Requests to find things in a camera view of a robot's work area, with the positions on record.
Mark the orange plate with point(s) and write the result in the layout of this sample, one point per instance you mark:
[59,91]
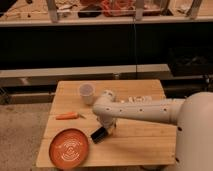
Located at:
[68,149]

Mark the orange carrot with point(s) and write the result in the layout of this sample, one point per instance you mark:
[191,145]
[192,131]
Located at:
[67,116]

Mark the translucent plastic cup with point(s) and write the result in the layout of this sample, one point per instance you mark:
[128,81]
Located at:
[86,92]

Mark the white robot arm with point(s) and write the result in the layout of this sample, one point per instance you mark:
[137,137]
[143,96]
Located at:
[193,117]

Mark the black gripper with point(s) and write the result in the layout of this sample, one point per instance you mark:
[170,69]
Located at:
[99,135]

